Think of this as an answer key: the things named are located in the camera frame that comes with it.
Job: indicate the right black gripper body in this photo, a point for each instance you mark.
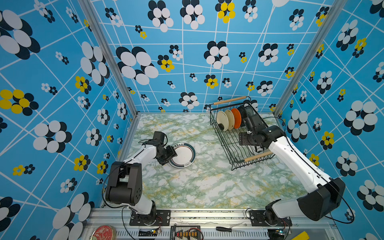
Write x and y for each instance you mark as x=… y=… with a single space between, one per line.
x=246 y=139

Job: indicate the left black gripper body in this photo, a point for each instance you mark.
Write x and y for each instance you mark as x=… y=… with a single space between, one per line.
x=167 y=154

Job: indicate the black wire dish rack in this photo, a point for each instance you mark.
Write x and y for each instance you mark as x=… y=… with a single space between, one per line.
x=229 y=140

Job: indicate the cream plate with flower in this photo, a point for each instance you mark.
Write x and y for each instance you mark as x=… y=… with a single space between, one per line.
x=222 y=121

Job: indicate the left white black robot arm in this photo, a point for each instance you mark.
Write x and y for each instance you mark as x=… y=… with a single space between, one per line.
x=125 y=180

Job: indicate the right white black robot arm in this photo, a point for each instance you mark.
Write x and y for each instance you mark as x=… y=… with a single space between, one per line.
x=324 y=194

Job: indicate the orange plate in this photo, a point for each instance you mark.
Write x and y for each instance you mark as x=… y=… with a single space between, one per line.
x=238 y=118

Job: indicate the black plate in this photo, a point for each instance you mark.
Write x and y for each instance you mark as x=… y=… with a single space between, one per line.
x=243 y=112

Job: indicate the beige plate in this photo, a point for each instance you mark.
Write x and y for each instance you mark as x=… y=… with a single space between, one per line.
x=231 y=119

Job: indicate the black terminal block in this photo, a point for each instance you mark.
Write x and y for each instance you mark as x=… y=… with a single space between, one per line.
x=186 y=233

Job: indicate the small circuit board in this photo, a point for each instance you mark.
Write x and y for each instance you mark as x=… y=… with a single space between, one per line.
x=148 y=233

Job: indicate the black screwdriver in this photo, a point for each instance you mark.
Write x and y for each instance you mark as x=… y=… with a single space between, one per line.
x=230 y=230

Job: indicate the red round tin lid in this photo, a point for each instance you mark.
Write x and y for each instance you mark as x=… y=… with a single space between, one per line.
x=105 y=232

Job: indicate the yellow paper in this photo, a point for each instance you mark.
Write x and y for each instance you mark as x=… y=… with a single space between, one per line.
x=301 y=236

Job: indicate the right wooden rack handle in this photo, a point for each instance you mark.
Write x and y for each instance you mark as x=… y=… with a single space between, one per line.
x=261 y=155

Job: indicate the wooden rack handle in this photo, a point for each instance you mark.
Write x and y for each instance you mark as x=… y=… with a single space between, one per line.
x=230 y=100
x=261 y=155

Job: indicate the left wooden rack handle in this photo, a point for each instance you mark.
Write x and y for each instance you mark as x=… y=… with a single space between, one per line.
x=230 y=100

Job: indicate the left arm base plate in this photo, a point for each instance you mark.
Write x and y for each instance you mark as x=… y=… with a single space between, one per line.
x=159 y=219

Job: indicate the aluminium frame rail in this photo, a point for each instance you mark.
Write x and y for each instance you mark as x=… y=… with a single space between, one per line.
x=208 y=220

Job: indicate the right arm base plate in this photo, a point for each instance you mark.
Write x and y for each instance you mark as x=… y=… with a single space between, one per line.
x=258 y=219

